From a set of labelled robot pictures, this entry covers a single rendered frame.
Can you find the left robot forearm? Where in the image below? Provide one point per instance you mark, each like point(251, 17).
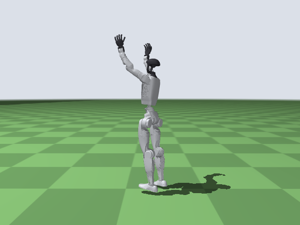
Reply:
point(124, 58)

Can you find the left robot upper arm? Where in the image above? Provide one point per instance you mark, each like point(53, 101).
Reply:
point(141, 76)

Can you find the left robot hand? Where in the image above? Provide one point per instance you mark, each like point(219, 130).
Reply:
point(119, 42)

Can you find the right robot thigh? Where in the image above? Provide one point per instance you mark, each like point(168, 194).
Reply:
point(155, 138)

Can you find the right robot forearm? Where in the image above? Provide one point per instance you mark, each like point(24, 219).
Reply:
point(145, 59)

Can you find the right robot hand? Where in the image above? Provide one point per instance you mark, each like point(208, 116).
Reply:
point(147, 50)

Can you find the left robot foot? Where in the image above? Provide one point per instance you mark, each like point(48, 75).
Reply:
point(154, 188)

